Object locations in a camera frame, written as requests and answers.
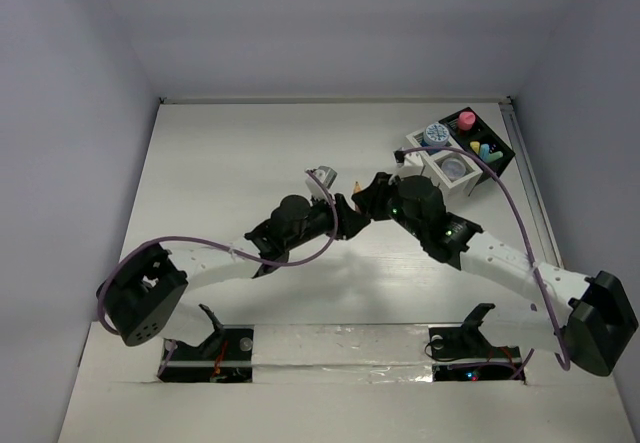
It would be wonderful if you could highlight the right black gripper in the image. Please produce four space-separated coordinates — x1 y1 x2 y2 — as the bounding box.
351 171 426 240

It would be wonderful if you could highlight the clear round jar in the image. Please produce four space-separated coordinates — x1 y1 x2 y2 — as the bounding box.
441 157 467 181

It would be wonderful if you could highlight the yellow highlighter pen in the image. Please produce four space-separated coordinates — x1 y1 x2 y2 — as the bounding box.
470 141 481 155

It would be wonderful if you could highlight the blue highlighter pen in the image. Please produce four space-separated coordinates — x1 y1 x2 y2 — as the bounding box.
478 143 490 162

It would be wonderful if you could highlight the pink capped tube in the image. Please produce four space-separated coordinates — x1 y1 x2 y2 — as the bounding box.
456 111 476 134

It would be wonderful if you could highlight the green highlighter pen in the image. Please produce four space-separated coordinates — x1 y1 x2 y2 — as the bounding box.
486 151 503 163

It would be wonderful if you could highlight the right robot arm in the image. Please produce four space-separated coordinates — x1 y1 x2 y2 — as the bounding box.
352 173 639 376

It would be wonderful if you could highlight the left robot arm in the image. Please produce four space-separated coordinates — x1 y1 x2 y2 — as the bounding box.
97 194 371 358

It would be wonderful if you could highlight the white slotted container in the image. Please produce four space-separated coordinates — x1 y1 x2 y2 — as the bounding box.
406 123 482 200

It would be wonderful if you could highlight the black container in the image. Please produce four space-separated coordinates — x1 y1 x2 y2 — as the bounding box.
439 107 515 176

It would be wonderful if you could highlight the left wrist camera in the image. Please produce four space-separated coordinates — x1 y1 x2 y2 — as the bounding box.
306 166 337 189

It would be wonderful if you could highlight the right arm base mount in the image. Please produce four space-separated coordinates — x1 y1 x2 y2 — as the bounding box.
424 303 525 382

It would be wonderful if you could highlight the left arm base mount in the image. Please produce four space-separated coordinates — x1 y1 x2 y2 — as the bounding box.
157 304 254 384

